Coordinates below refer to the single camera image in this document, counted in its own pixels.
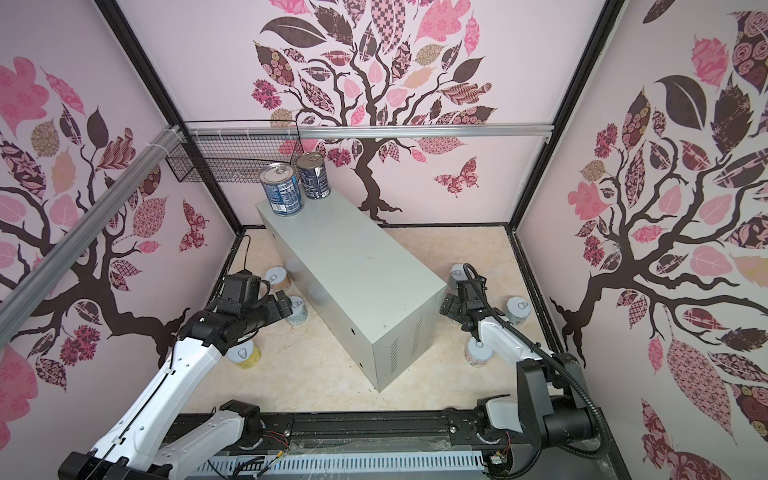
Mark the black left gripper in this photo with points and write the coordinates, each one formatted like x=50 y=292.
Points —
x=274 y=312

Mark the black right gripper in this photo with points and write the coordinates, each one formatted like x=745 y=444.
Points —
x=453 y=311

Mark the blue white label can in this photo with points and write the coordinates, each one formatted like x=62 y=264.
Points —
x=282 y=189

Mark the dark blue tall can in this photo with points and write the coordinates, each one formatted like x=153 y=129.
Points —
x=311 y=168

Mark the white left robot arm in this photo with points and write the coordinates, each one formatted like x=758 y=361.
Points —
x=133 y=448

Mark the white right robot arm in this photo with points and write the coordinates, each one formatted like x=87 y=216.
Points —
x=552 y=407

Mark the grey metal cabinet counter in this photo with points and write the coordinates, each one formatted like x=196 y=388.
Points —
x=379 y=301

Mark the teal label small can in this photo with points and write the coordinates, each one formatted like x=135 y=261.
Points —
x=299 y=311

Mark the orange label small can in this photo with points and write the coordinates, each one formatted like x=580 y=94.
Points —
x=278 y=278

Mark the pink floral small can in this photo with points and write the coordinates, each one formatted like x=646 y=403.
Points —
x=476 y=353

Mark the pale blue small can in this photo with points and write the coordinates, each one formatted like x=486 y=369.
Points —
x=517 y=309

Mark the yellow label small can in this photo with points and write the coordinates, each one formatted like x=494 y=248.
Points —
x=244 y=355

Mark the silver aluminium crossbar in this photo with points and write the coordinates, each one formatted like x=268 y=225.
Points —
x=409 y=131

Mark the silver diagonal aluminium bar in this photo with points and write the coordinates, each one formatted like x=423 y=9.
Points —
x=24 y=299

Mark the black aluminium frame rail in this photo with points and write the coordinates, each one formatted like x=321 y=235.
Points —
x=505 y=454

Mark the white slotted cable duct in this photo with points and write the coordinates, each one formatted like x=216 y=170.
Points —
x=343 y=465

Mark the black wire mesh basket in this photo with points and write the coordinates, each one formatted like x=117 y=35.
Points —
x=234 y=151

